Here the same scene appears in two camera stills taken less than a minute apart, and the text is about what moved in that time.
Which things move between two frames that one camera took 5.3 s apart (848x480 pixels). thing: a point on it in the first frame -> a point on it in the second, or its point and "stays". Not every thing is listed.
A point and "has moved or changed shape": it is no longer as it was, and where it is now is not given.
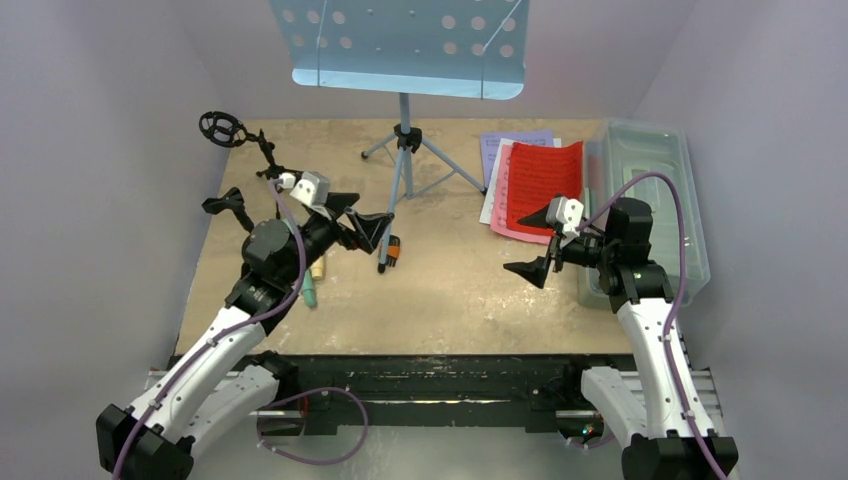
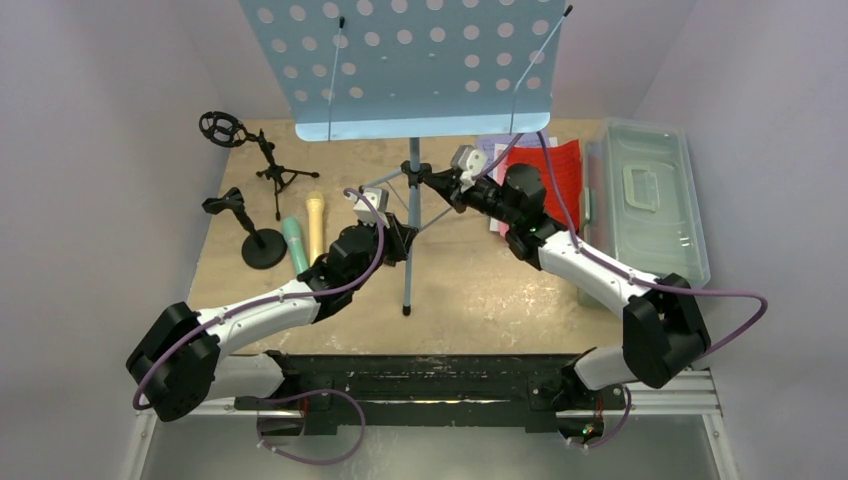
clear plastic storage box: x=652 y=162 stays
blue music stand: x=446 y=48 has moved or changed shape
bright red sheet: x=539 y=173 stays
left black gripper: x=367 y=225 -> x=399 y=237
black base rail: x=433 y=393 stays
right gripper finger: x=537 y=218 -> x=446 y=182
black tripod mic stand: x=227 y=130 stays
